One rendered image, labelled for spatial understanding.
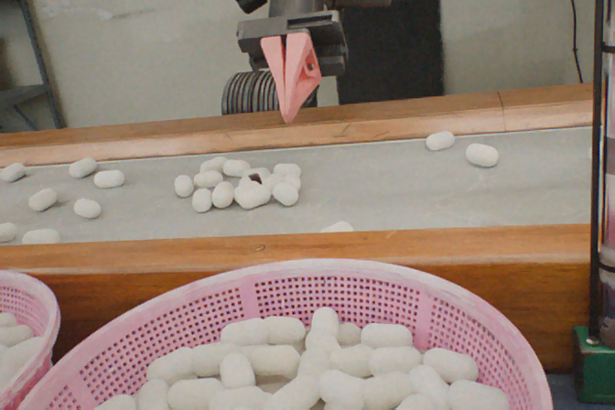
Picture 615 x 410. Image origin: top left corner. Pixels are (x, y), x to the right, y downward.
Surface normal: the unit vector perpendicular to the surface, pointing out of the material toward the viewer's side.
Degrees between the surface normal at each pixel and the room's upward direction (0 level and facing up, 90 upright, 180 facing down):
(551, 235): 0
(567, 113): 45
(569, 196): 0
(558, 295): 90
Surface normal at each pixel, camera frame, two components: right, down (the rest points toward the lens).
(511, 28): -0.20, 0.36
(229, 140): -0.24, -0.40
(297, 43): -0.22, -0.14
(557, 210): -0.14, -0.93
